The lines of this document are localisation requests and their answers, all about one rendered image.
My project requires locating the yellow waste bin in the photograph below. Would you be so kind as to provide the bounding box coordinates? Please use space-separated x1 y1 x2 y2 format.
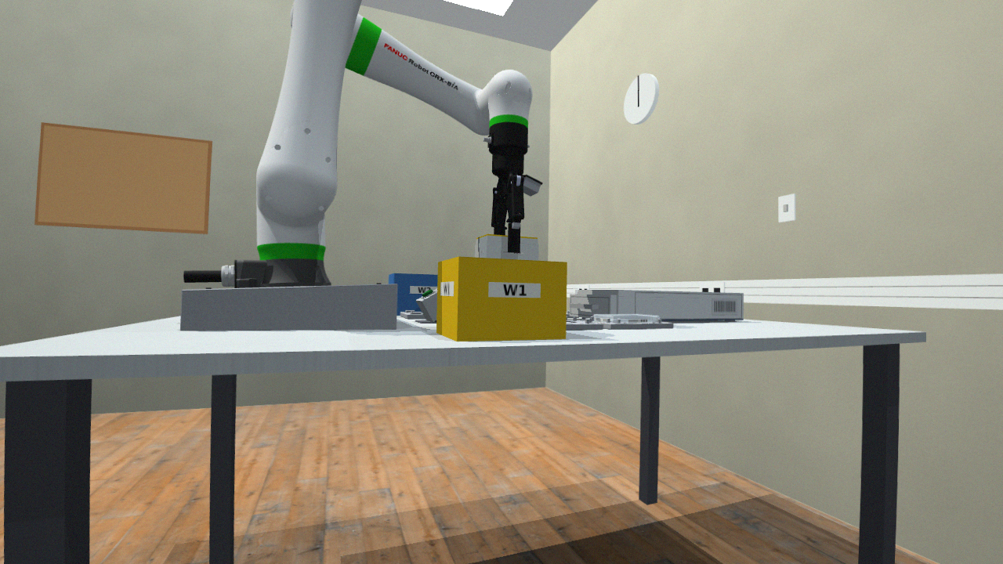
436 257 567 342

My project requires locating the yellow rack with grid of holes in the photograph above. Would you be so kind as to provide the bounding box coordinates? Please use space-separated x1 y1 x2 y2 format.
475 234 539 261

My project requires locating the blue bin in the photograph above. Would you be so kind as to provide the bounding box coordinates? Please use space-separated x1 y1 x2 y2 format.
389 273 438 316

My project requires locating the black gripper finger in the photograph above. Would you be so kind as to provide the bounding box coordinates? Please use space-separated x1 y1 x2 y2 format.
491 183 507 235
502 175 524 253

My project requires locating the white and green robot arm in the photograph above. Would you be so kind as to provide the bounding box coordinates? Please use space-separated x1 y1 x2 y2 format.
183 0 532 288

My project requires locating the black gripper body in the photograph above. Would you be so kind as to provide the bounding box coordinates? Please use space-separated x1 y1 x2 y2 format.
492 148 524 193

